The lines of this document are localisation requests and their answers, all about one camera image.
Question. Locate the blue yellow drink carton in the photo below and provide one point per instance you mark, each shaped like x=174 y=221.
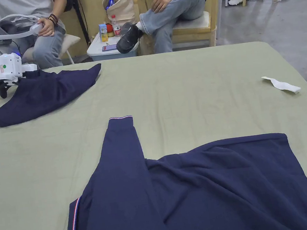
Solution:
x=103 y=32

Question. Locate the plain dark blue shirt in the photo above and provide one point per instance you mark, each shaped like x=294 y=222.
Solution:
x=45 y=94

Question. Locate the plastic water bottle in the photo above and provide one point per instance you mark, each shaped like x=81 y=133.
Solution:
x=115 y=25

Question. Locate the dark blue striped-trim shirt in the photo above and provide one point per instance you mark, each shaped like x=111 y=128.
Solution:
x=196 y=196

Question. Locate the pale green sheeted bed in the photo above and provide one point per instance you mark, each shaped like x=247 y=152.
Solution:
x=183 y=89

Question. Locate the red round container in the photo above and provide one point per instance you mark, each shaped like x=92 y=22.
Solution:
x=110 y=29

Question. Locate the white cloth strip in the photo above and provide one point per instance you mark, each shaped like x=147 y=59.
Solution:
x=281 y=84

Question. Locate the smartphone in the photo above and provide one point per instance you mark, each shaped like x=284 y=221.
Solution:
x=109 y=47

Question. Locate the spare white hand-held gripper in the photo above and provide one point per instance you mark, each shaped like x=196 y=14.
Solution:
x=9 y=67

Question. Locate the white plastic storage box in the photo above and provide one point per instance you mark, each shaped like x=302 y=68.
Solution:
x=107 y=52

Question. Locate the beige backpack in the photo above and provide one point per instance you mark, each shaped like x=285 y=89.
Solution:
x=120 y=5

